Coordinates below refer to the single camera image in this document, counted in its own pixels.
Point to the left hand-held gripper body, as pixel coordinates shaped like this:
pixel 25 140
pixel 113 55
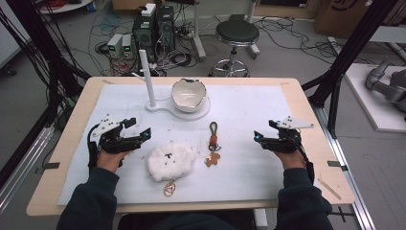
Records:
pixel 110 138

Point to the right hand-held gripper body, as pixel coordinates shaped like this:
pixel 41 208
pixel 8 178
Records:
pixel 285 138

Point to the person's left hand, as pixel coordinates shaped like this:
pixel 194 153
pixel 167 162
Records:
pixel 110 160

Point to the person's right hand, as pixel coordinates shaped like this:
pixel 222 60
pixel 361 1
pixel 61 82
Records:
pixel 291 160

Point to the white fluffy plush pouch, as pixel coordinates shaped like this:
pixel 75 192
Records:
pixel 171 161

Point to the white table mat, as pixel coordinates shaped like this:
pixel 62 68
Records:
pixel 223 159

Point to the white eggshell-shaped bowl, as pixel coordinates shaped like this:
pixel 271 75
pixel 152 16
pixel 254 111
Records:
pixel 189 95

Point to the wooden stick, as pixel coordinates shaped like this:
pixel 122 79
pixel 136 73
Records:
pixel 329 189

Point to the grey power supply unit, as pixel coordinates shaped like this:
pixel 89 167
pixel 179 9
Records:
pixel 127 46
pixel 115 45

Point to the black computer tower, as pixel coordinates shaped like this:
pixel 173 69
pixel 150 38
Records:
pixel 165 27
pixel 145 35

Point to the white platform board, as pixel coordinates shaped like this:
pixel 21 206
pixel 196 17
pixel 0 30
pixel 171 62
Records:
pixel 367 102

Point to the black round stool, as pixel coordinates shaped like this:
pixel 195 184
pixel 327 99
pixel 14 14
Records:
pixel 236 35

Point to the white power strip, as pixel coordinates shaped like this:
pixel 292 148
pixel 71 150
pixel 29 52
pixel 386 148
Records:
pixel 148 9

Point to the cardboard box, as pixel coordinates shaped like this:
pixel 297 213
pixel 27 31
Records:
pixel 338 16

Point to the white stand with post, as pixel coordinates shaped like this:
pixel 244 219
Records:
pixel 153 96

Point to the black metal frame post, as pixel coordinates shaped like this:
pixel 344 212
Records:
pixel 44 51
pixel 348 57

